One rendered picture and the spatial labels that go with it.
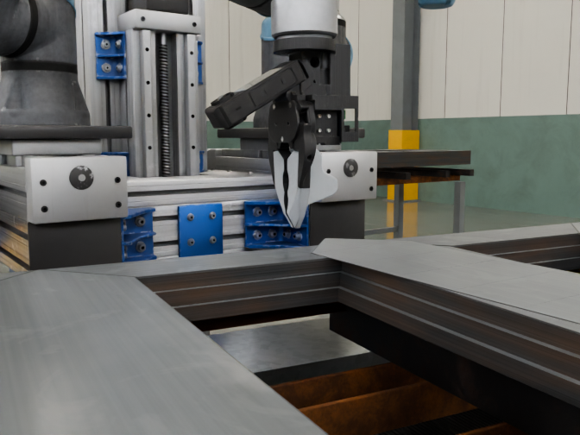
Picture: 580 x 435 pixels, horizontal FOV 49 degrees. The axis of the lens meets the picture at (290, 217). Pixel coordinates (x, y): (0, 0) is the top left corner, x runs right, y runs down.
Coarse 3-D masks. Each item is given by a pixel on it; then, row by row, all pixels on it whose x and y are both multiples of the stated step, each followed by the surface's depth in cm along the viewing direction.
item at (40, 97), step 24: (24, 72) 98; (48, 72) 99; (72, 72) 103; (0, 96) 99; (24, 96) 98; (48, 96) 98; (72, 96) 101; (0, 120) 98; (24, 120) 97; (48, 120) 98; (72, 120) 101
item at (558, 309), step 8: (576, 296) 62; (544, 304) 59; (552, 304) 59; (560, 304) 59; (568, 304) 59; (576, 304) 59; (536, 312) 56; (544, 312) 56; (552, 312) 56; (560, 312) 56; (568, 312) 56; (576, 312) 56; (568, 320) 54; (576, 320) 54
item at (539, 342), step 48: (528, 240) 97; (576, 240) 102; (192, 288) 73; (240, 288) 75; (288, 288) 78; (336, 288) 80; (384, 288) 73; (432, 288) 66; (432, 336) 64; (480, 336) 59; (528, 336) 55; (576, 336) 51; (528, 384) 54; (576, 384) 49
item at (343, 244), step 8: (344, 240) 94; (352, 240) 94; (360, 240) 94; (368, 240) 94; (376, 240) 94; (384, 240) 94; (392, 240) 94; (400, 240) 94; (320, 248) 88; (328, 248) 88; (336, 248) 88; (344, 248) 88
